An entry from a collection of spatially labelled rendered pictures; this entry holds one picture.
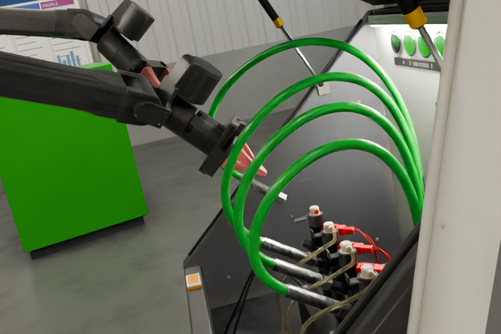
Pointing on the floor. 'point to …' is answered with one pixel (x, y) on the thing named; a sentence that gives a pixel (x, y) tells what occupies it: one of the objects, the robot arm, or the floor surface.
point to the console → (463, 163)
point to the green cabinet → (67, 174)
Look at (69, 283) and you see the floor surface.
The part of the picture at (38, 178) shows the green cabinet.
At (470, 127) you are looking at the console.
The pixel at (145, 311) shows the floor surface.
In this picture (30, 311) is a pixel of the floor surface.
